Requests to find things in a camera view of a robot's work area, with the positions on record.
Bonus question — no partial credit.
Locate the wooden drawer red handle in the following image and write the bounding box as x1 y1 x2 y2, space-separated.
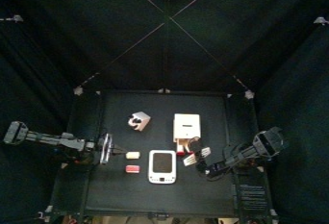
175 137 192 158

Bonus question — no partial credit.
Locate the pale yellow toy block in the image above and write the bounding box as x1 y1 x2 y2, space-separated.
124 151 141 161

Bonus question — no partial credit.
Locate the white text label sticker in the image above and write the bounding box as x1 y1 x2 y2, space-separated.
238 184 268 212

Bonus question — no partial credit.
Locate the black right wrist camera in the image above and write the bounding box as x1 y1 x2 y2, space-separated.
188 139 204 154

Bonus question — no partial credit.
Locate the white wooden drawer cabinet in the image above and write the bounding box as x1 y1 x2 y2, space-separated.
172 112 201 143

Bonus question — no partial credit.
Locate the red toy block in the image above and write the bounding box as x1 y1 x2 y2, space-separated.
124 164 141 174

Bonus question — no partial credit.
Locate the thin white cross string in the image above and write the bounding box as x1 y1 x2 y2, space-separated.
78 0 227 88
119 0 250 91

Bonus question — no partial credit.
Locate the white toy tablet dark screen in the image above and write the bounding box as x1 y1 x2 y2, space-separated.
147 149 179 185

